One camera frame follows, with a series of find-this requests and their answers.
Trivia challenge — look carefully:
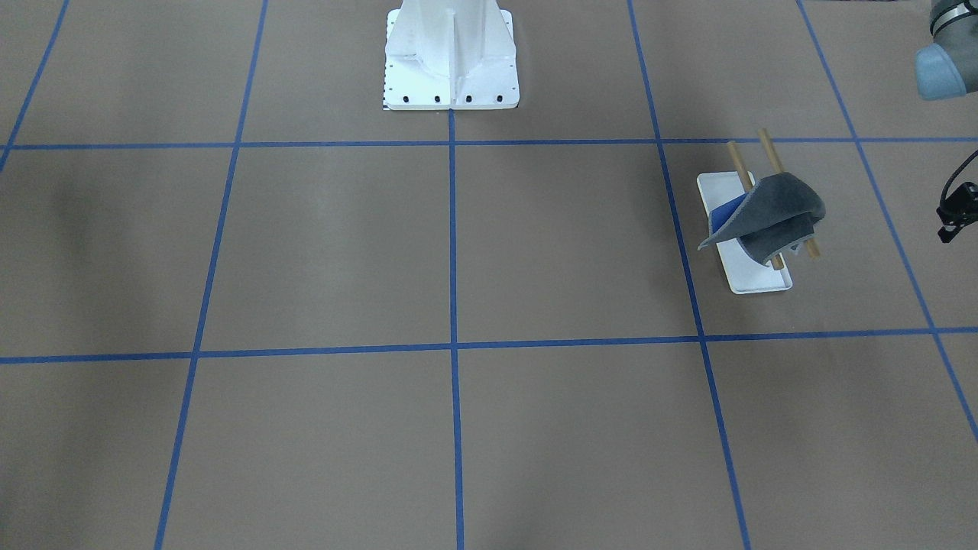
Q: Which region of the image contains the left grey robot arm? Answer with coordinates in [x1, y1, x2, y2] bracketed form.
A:
[914, 1, 977, 244]

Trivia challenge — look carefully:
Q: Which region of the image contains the wooden rack bar outer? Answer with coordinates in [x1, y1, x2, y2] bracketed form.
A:
[757, 128, 821, 260]

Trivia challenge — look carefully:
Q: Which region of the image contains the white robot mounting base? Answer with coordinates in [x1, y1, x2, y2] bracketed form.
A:
[382, 1, 520, 111]

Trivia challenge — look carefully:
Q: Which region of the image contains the wooden rack bar near tray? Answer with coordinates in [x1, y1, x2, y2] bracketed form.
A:
[726, 140, 785, 270]

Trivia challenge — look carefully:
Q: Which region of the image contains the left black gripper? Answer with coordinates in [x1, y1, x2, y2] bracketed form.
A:
[938, 181, 977, 244]

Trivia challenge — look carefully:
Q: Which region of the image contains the blue grey microfiber towel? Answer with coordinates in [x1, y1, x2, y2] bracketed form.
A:
[698, 172, 827, 264]

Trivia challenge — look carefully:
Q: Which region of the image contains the white rack base tray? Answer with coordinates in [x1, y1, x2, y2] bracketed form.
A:
[696, 171, 793, 295]

